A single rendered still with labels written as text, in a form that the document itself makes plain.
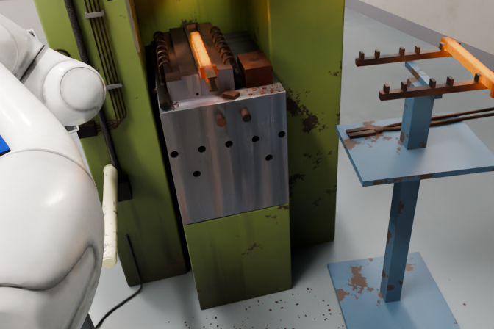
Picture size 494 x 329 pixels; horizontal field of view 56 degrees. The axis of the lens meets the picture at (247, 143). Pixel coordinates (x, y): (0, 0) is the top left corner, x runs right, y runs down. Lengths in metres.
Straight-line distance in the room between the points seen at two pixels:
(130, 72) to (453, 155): 1.01
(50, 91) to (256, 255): 1.20
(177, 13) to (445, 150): 1.05
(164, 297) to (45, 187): 1.75
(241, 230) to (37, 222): 1.43
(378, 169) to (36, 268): 1.19
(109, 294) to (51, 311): 1.87
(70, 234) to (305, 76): 1.41
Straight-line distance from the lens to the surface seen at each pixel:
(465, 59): 1.42
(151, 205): 1.83
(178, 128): 1.41
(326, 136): 1.81
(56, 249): 0.29
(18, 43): 0.82
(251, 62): 1.46
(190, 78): 1.40
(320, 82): 1.69
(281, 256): 1.85
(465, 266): 2.21
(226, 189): 1.57
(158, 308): 2.04
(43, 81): 0.83
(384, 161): 1.43
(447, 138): 1.56
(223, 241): 1.73
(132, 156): 1.69
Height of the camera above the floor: 1.58
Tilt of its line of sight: 34 degrees down
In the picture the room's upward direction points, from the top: 5 degrees counter-clockwise
